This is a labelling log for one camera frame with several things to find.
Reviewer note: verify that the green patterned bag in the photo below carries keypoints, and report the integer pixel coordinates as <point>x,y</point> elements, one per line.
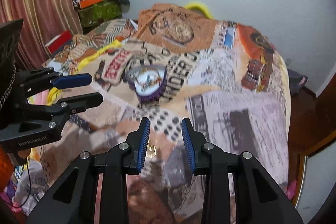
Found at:
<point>101,14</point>

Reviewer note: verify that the yellow cloth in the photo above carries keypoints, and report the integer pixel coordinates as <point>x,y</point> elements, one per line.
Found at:
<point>92,54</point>

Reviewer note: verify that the white printed cloth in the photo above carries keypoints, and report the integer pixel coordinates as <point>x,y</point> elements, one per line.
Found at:
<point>34,182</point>

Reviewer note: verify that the red white box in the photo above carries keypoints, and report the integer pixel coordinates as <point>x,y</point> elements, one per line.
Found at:
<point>59,41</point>

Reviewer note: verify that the dark bag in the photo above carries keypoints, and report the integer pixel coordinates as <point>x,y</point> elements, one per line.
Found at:
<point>299,82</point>

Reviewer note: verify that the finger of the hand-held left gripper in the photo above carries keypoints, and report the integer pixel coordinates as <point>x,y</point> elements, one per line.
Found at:
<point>72,81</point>
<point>84,102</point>

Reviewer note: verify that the purple heart-shaped tin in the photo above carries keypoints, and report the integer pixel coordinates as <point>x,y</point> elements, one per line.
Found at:
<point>147,82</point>

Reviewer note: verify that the white wall socket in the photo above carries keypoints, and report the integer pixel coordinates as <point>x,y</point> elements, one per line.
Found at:
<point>288,61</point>

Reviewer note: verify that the brown wooden door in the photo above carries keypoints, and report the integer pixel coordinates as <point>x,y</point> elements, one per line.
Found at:
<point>328,108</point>

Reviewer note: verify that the printed newspaper-pattern blanket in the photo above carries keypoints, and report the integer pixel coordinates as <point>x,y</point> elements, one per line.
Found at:
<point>223,108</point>

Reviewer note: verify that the person's left hand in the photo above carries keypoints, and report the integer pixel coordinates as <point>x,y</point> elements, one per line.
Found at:
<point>5,169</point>

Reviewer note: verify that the orange box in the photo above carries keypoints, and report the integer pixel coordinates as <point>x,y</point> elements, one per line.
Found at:
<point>90,1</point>

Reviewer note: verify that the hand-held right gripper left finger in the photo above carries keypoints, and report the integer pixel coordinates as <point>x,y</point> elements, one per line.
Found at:
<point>143,146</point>

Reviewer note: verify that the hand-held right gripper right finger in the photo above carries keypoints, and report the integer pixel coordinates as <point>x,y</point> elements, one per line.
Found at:
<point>187,146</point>

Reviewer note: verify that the yellow curved object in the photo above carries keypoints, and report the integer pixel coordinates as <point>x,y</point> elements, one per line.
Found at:
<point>197,7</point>

